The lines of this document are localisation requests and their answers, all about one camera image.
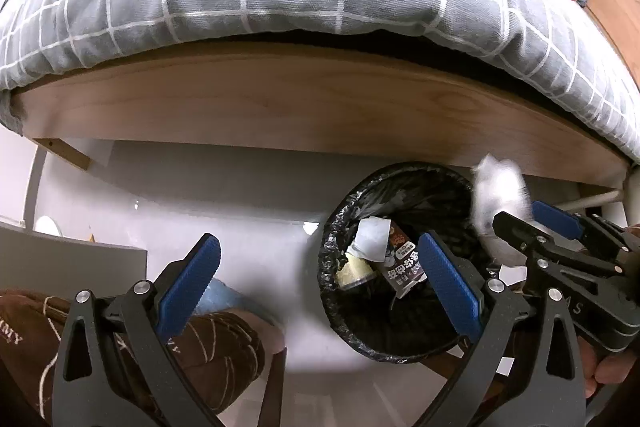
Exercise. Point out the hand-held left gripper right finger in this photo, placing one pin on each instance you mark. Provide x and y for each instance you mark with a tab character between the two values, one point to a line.
450	282

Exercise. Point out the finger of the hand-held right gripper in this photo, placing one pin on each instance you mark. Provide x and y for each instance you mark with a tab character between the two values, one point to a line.
515	227
555	214

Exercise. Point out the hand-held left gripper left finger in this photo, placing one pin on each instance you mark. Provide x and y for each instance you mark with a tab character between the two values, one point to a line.
192	279

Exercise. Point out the brown snack box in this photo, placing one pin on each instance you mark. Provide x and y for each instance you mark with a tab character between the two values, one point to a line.
400	257

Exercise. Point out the yellow lidded cup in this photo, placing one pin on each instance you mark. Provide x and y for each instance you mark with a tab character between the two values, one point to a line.
352	274

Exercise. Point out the black-lined trash bin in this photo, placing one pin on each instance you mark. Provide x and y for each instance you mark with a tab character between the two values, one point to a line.
400	187

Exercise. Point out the person's right hand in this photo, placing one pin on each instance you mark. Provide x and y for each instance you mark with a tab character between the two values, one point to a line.
615	367

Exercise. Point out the blue slipper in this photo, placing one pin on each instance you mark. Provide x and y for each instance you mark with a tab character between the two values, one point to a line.
220	297

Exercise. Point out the white metal bed leg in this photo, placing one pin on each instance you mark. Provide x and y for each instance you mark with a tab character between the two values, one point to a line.
612	197

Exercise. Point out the grey board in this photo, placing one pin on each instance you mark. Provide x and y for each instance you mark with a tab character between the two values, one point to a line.
65	257

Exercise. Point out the white round object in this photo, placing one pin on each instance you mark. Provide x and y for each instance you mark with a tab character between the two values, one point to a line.
47	227

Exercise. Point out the person's brown patterned pants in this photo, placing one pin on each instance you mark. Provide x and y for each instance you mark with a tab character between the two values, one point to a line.
30	332

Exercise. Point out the wooden bed frame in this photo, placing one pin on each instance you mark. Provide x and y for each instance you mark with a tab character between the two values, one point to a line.
300	107

